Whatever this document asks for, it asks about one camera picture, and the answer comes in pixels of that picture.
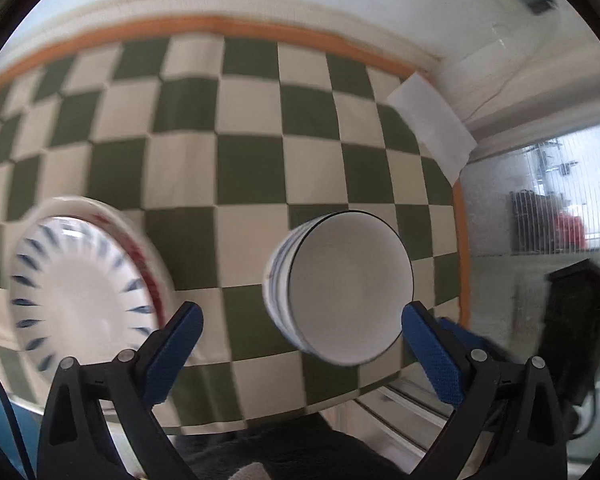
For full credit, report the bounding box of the black cable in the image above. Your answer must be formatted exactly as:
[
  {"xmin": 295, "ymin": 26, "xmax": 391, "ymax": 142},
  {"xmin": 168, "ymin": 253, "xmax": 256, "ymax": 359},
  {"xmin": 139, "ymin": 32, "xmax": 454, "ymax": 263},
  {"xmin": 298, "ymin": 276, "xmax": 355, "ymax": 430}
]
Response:
[{"xmin": 0, "ymin": 345, "xmax": 36, "ymax": 480}]

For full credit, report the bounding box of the white bowl with blue stripes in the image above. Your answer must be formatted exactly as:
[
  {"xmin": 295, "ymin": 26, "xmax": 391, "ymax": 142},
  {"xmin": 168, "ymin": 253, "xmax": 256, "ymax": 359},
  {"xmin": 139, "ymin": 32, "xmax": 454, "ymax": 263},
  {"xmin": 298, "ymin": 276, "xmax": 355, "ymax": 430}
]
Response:
[{"xmin": 262, "ymin": 211, "xmax": 415, "ymax": 366}]

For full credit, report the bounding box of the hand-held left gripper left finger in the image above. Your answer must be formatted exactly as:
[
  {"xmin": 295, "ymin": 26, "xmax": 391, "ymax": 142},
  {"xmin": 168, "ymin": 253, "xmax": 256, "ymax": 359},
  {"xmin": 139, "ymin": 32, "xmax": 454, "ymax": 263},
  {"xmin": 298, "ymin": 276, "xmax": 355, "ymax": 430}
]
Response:
[{"xmin": 37, "ymin": 301, "xmax": 204, "ymax": 480}]

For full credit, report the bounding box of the green checkered tablecloth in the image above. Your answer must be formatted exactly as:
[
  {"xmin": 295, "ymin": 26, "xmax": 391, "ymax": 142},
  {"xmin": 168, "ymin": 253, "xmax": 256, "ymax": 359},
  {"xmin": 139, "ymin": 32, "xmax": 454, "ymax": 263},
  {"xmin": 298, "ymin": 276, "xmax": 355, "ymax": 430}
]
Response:
[{"xmin": 0, "ymin": 15, "xmax": 473, "ymax": 436}]

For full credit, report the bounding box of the white paper towel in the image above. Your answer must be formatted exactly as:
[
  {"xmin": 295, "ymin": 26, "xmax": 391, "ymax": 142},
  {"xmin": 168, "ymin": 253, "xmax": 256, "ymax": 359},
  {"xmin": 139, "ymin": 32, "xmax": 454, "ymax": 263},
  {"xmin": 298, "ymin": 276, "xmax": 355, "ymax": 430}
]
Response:
[{"xmin": 386, "ymin": 72, "xmax": 477, "ymax": 186}]

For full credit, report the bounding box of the white plate with blue leaves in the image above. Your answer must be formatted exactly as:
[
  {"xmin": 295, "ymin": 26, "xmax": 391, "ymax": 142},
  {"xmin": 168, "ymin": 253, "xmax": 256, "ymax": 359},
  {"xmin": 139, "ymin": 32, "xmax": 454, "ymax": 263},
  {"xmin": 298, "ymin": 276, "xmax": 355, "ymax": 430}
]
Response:
[{"xmin": 7, "ymin": 215, "xmax": 163, "ymax": 378}]

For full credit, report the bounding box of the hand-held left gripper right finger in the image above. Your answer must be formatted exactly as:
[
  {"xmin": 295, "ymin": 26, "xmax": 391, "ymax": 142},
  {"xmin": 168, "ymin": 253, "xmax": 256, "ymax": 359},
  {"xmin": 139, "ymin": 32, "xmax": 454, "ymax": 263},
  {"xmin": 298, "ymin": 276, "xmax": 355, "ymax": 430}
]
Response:
[{"xmin": 401, "ymin": 301, "xmax": 568, "ymax": 480}]

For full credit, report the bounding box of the black chair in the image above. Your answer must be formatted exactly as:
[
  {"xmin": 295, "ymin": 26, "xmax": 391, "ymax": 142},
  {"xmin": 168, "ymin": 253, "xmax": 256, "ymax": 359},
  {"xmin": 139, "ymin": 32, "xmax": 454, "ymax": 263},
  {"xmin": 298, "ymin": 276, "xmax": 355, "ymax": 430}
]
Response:
[{"xmin": 544, "ymin": 260, "xmax": 600, "ymax": 436}]

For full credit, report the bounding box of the ribbed glass door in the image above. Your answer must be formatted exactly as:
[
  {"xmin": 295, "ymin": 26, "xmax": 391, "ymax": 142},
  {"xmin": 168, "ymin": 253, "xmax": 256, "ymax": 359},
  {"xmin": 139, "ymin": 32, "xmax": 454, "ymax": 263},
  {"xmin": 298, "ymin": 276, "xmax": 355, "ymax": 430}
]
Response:
[{"xmin": 460, "ymin": 120, "xmax": 600, "ymax": 480}]

